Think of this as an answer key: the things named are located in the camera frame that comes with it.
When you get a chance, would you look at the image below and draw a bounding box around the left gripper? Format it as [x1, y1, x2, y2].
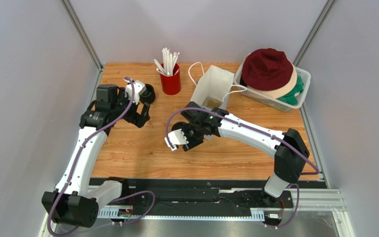
[111, 88, 150, 128]

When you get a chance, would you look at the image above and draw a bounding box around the pulp cup carrier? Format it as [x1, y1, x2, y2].
[203, 97, 222, 109]

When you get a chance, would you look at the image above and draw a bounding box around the white paper bag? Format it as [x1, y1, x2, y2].
[188, 62, 247, 110]

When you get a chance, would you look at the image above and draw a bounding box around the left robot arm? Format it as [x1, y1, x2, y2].
[41, 80, 156, 228]

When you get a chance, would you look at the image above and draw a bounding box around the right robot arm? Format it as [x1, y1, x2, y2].
[167, 103, 310, 198]

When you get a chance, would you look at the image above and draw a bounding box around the stack of black lids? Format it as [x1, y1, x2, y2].
[140, 84, 156, 104]

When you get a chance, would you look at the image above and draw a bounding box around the red straw cup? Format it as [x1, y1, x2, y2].
[159, 64, 181, 95]

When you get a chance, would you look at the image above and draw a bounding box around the wrapped white straws bundle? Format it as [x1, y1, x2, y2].
[153, 47, 180, 77]

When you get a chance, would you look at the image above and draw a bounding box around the beige hat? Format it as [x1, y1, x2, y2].
[262, 64, 297, 99]

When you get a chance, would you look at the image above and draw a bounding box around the maroon bucket hat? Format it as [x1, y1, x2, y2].
[241, 48, 293, 92]

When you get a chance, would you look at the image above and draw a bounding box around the green cloth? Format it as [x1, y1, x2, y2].
[278, 76, 304, 105]

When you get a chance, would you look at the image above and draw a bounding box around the white plastic basket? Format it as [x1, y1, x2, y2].
[233, 48, 311, 112]

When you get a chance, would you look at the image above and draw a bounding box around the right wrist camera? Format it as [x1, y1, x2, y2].
[164, 129, 189, 151]

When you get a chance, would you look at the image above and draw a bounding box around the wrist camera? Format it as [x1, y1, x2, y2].
[164, 129, 189, 151]
[125, 80, 146, 105]

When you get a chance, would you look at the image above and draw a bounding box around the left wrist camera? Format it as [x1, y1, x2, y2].
[125, 80, 146, 105]

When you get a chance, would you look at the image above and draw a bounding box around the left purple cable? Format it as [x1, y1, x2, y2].
[46, 76, 156, 237]

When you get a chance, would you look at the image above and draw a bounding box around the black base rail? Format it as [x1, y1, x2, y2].
[89, 177, 328, 228]

